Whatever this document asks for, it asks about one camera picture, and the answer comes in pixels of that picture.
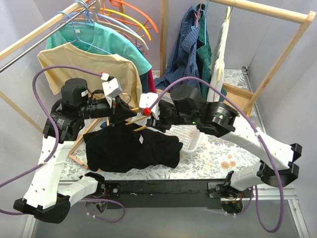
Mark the black t shirt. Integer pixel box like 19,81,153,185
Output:
83,123,183,173

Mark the beige t shirt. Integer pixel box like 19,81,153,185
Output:
38,43,142,108

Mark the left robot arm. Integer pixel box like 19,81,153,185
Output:
13,74,136,224

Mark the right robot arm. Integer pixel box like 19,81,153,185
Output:
139,84,302,197

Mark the blue plaid shirt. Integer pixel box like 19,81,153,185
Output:
154,5,200,90

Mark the teal t shirt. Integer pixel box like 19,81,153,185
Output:
46,23,152,75

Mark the light blue hanger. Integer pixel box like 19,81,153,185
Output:
55,0,149,57

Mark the yellow orange hanger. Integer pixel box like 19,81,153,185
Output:
75,7,153,42

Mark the magenta garment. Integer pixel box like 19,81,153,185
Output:
147,69,157,93

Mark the white plastic basket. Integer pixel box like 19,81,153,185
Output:
133,89,206,154

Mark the white garment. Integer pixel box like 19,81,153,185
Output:
210,22,228,92

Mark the dark green garment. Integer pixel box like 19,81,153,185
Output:
195,3,227,100

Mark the floral table cloth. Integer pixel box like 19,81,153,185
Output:
60,67,266,181

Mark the right wooden clothes rack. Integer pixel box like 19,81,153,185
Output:
167,0,317,121

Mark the wooden clothes rack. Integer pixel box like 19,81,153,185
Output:
0,0,105,172
167,0,317,121

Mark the black base bar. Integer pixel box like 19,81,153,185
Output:
96,178,251,210

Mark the metal rod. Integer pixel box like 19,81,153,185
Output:
0,0,87,72

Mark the left wooden clothes rack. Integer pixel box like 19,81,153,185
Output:
0,0,105,172

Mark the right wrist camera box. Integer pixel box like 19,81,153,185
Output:
139,92,159,119

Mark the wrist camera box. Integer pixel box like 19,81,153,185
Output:
139,92,159,119
101,72,123,105

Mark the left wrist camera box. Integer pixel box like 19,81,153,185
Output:
101,72,123,105

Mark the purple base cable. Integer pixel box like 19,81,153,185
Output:
83,198,127,223

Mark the aluminium frame rail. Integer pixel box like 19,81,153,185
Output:
19,66,310,238

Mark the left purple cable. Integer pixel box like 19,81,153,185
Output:
0,65,104,215

